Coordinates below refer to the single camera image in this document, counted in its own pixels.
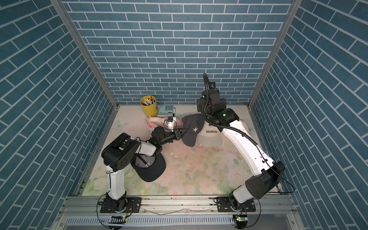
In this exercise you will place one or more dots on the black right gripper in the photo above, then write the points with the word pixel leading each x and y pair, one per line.
pixel 201 107

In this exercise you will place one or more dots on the cream white baseball cap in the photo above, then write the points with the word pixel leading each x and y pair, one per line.
pixel 210 136

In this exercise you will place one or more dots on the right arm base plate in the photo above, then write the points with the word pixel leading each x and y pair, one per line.
pixel 229 204

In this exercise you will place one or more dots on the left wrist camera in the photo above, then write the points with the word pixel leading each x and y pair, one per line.
pixel 170 123

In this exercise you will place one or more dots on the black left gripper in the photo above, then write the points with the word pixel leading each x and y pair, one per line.
pixel 176 135

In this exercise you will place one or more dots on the yellow pen holder cup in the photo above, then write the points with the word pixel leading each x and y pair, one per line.
pixel 149 106

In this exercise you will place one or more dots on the beige Colorado baseball cap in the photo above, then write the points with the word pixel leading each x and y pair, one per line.
pixel 245 128

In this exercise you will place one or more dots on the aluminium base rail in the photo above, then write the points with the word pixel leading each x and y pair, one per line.
pixel 205 212

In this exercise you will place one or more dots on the black baseball cap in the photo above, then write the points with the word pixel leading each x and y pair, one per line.
pixel 149 168

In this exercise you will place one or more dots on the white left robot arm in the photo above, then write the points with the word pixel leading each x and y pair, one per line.
pixel 119 154

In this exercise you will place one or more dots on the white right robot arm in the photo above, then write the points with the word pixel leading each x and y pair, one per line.
pixel 267 173

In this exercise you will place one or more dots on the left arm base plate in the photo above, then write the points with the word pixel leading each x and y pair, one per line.
pixel 124 205

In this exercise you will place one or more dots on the grey baseball cap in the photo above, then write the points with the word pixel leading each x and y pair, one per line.
pixel 193 125

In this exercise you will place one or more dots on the pink baseball cap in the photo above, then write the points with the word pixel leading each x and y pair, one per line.
pixel 153 122

